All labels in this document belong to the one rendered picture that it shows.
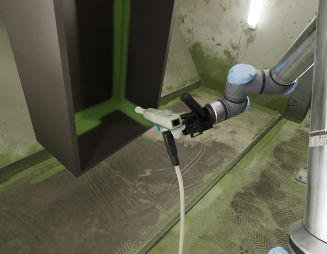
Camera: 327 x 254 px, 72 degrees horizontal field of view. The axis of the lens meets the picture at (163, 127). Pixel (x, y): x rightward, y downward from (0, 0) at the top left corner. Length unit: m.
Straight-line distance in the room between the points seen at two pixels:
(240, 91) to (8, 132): 1.63
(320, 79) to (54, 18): 0.66
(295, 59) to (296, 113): 1.99
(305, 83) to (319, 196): 2.27
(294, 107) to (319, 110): 2.34
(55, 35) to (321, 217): 0.76
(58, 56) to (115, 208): 1.04
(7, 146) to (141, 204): 1.05
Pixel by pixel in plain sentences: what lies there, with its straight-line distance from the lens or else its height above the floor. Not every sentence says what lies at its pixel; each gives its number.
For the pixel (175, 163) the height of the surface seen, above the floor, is 0.67.
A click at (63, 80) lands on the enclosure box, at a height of 0.97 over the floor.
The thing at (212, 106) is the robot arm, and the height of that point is 0.85.
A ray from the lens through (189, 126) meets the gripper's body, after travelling 0.85.
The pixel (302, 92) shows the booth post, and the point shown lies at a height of 0.33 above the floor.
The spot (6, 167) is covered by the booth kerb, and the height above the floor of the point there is 0.15.
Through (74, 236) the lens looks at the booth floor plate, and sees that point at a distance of 1.50.
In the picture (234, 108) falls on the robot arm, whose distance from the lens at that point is 0.92.
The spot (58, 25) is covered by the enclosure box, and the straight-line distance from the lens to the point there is 0.77.
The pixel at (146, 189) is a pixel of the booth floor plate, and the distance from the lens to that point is 1.63.
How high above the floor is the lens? 1.24
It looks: 32 degrees down
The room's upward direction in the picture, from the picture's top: straight up
